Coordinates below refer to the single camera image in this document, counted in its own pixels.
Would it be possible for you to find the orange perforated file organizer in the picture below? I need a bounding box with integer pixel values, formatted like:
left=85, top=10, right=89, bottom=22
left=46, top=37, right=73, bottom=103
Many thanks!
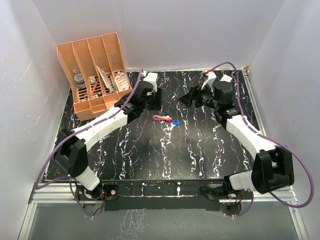
left=56, top=32, right=132, bottom=121

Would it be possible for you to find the white packaged card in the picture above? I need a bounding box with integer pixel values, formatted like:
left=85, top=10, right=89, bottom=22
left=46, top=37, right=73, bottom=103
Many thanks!
left=96, top=66, right=116, bottom=93

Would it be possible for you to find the small white beige box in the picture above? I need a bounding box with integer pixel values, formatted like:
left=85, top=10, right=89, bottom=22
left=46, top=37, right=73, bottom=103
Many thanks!
left=89, top=75, right=96, bottom=84

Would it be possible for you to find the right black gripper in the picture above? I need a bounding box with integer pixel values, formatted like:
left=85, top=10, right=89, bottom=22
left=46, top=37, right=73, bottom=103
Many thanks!
left=178, top=81, right=220, bottom=111

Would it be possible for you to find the white red small box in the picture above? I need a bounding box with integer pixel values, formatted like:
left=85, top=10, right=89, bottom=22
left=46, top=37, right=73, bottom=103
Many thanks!
left=220, top=74, right=233, bottom=83

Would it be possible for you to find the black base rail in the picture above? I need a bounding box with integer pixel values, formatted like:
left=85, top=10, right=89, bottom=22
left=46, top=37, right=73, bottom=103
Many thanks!
left=75, top=179, right=251, bottom=213

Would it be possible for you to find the grey round canister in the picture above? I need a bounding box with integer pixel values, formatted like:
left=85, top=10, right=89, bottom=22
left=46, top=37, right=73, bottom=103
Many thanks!
left=73, top=70, right=86, bottom=89

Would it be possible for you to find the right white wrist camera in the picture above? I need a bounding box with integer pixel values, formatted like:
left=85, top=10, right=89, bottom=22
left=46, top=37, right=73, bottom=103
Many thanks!
left=201, top=70, right=217, bottom=90

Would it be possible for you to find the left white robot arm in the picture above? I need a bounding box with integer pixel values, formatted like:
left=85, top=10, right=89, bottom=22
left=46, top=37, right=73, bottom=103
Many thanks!
left=53, top=77, right=162, bottom=200

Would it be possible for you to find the blue key tag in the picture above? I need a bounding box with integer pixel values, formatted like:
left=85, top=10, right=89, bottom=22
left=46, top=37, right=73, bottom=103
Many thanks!
left=172, top=120, right=181, bottom=126

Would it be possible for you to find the pink lanyard strap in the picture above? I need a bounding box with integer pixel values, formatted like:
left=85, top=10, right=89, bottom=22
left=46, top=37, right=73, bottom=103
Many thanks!
left=152, top=114, right=173, bottom=123

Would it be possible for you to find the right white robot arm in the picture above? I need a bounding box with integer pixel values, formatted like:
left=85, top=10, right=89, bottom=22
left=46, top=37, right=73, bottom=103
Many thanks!
left=178, top=81, right=295, bottom=199

